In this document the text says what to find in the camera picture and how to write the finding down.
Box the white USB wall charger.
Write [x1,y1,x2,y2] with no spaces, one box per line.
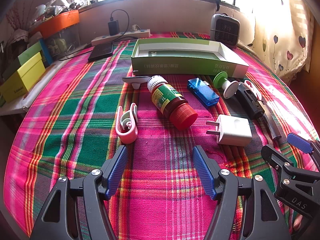
[206,114,252,147]

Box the pink white small gadget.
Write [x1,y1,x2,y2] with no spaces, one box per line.
[244,80,262,101]

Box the blue USB voltage meter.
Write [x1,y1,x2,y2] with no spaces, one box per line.
[187,77,220,108]

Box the pink white cable clip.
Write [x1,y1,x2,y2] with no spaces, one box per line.
[116,103,138,144]

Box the red cap medicine bottle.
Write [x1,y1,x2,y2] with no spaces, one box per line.
[147,75,198,131]

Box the black white round holder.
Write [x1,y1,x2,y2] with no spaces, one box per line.
[122,76,151,90]

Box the person right hand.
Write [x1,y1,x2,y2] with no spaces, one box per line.
[293,214,303,231]

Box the plaid pink green cloth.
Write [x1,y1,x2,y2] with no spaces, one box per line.
[3,31,320,240]

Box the heart pattern curtain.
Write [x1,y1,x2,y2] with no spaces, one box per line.
[252,0,314,84]

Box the green cardboard box tray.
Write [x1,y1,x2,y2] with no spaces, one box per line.
[131,38,248,79]

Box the yellow box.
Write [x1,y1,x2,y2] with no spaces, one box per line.
[1,52,45,103]

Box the grey desktop fan heater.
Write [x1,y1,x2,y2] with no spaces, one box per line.
[210,14,240,48]

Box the blue book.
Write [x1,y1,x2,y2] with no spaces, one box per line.
[39,38,53,68]

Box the green box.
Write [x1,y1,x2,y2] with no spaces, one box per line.
[2,40,47,80]

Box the black window latch hook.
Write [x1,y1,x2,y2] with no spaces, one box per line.
[214,0,222,12]

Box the black smartphone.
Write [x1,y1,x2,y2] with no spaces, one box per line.
[88,42,113,62]

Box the clear glass tank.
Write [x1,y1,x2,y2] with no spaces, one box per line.
[44,24,80,61]

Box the white power strip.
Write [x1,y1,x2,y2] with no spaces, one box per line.
[91,29,151,46]

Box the orange plastic bin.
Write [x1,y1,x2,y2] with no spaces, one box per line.
[29,10,80,39]

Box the white plug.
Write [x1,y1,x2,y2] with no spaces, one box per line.
[131,24,141,31]

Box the black power adapter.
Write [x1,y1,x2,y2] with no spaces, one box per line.
[108,20,120,36]

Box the black charging cable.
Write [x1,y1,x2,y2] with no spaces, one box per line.
[57,9,139,62]

